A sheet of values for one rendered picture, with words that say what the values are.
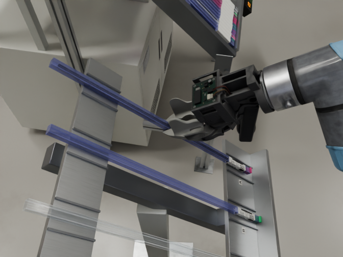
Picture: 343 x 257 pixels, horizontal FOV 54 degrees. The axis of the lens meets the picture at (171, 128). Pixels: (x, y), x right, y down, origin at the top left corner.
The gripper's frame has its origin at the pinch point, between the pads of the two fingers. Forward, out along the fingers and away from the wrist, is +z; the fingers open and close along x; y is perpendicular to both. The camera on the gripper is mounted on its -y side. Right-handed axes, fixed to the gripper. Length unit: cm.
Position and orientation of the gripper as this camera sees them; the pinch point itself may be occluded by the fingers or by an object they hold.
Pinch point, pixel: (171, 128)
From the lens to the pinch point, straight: 65.5
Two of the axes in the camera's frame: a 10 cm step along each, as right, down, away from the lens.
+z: -8.4, 2.6, 4.8
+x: -0.5, 8.4, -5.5
